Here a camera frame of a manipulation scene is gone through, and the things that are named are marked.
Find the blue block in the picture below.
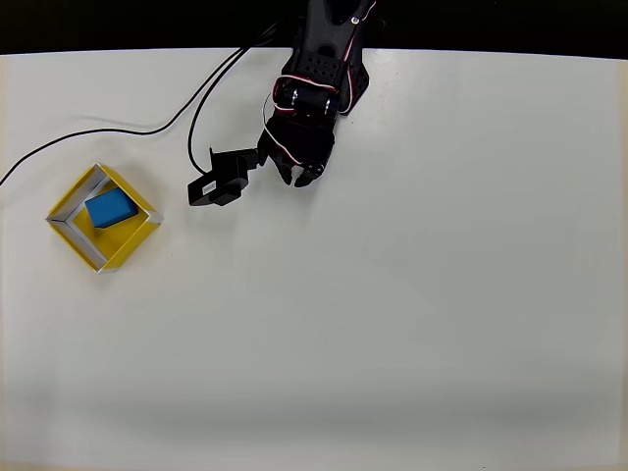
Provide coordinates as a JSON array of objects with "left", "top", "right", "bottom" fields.
[{"left": 83, "top": 188, "right": 138, "bottom": 231}]

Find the yellow cardboard box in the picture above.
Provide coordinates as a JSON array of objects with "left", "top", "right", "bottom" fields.
[{"left": 46, "top": 162, "right": 163, "bottom": 275}]

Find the black webcam with mount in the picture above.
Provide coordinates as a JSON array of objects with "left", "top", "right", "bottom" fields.
[{"left": 186, "top": 145, "right": 261, "bottom": 208}]

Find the black webcam cable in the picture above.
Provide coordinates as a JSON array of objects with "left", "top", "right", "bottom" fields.
[{"left": 187, "top": 24, "right": 281, "bottom": 174}]

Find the red white servo wire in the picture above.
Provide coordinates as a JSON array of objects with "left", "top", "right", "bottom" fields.
[{"left": 262, "top": 0, "right": 379, "bottom": 168}]

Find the long black cable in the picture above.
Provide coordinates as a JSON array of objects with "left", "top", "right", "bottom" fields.
[{"left": 0, "top": 24, "right": 276, "bottom": 186}]

